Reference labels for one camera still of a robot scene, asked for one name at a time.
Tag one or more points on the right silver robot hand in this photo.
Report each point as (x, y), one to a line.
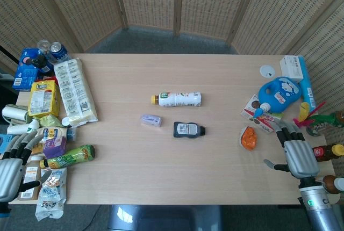
(298, 158)

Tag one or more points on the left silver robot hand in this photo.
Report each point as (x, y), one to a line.
(10, 170)

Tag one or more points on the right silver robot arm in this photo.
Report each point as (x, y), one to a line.
(319, 206)

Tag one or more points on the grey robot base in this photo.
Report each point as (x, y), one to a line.
(164, 217)

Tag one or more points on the brown tea bottle red label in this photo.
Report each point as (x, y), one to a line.
(325, 153)

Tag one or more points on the brown bottle white cap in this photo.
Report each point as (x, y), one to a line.
(333, 184)

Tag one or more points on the white bottle blue cap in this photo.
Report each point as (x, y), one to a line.
(55, 133)

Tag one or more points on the dark soda bottle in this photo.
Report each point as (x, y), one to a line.
(43, 63)

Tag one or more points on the dark green bottle black cap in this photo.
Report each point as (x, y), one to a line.
(188, 129)

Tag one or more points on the white yogurt bottle yellow cap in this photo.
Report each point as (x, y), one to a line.
(178, 99)

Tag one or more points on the brown cardboard box white label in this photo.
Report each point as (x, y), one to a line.
(31, 182)

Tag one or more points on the blue booklet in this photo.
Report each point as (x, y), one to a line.
(4, 143)

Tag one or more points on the green snack bag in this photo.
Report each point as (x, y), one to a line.
(323, 123)

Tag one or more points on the colourful feather shuttlecock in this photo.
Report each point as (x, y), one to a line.
(306, 112)

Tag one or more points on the white blue snack bag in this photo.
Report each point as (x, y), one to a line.
(51, 196)

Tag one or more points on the purple snack box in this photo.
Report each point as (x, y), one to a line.
(55, 147)

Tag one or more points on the orange snack packet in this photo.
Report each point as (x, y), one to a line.
(248, 137)

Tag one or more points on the white lint roller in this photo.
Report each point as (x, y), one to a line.
(14, 114)

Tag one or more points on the red white milk carton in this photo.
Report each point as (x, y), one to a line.
(259, 115)

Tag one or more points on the green chips canister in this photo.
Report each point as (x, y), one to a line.
(70, 157)

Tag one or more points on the light green crumpled bag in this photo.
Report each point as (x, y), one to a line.
(49, 121)

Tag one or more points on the blue detergent jug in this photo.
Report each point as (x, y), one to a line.
(278, 94)

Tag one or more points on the light blue tube package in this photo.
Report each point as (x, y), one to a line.
(307, 86)

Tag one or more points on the round silver lid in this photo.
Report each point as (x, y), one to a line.
(65, 121)

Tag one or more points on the yellow Lipo biscuit bag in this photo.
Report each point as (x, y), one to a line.
(44, 98)

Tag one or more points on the long white noodle package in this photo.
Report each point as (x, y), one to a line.
(74, 91)

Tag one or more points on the blue cookie box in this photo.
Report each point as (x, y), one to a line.
(25, 69)

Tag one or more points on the clear plastic cup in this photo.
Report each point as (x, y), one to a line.
(43, 46)

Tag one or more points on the blue soda can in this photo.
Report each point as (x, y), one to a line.
(59, 51)

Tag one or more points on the small purple tissue pack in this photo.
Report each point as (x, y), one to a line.
(151, 120)

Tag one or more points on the wicker folding screen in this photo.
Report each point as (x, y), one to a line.
(172, 5)

